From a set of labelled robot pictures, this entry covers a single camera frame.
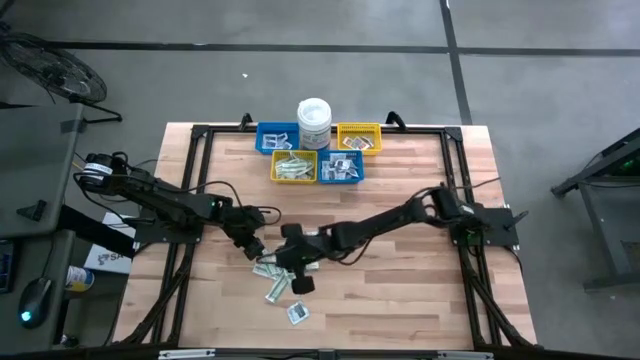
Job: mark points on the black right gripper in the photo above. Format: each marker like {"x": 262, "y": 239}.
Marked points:
{"x": 302, "y": 252}

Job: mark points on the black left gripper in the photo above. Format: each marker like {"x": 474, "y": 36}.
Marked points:
{"x": 240, "y": 220}

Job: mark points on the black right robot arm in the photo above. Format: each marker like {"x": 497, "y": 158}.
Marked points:
{"x": 380, "y": 220}

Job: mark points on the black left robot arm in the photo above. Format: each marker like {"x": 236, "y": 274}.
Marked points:
{"x": 165, "y": 197}

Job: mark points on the yellow plastic basket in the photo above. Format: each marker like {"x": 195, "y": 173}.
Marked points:
{"x": 357, "y": 127}
{"x": 295, "y": 152}

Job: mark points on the blue plastic basket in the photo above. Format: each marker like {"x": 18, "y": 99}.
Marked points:
{"x": 277, "y": 127}
{"x": 340, "y": 153}

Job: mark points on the white disinfecting wipes canister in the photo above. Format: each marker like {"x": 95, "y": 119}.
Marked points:
{"x": 314, "y": 120}

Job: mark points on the white cardboard box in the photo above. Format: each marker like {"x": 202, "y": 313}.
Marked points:
{"x": 107, "y": 260}

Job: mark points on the pale flat packet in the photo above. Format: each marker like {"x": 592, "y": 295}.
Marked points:
{"x": 370, "y": 140}

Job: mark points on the white and yellow can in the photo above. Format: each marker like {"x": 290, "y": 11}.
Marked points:
{"x": 80, "y": 277}

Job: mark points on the black computer mouse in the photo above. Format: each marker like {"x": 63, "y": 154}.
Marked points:
{"x": 35, "y": 300}

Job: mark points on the small black desk clip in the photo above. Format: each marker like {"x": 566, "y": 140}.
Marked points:
{"x": 32, "y": 210}

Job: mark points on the grey desk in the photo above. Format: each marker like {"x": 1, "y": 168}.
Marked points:
{"x": 35, "y": 140}

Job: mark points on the dark device with blue keys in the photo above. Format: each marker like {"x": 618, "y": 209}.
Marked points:
{"x": 6, "y": 265}

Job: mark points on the black floor fan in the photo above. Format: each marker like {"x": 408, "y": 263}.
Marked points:
{"x": 55, "y": 70}

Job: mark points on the grey metal cart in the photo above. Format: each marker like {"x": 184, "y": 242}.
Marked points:
{"x": 610, "y": 210}

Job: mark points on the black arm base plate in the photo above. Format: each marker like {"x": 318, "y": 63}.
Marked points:
{"x": 500, "y": 225}
{"x": 150, "y": 232}

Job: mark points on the silver edge bracket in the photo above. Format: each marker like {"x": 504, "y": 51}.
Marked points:
{"x": 185, "y": 354}
{"x": 465, "y": 355}

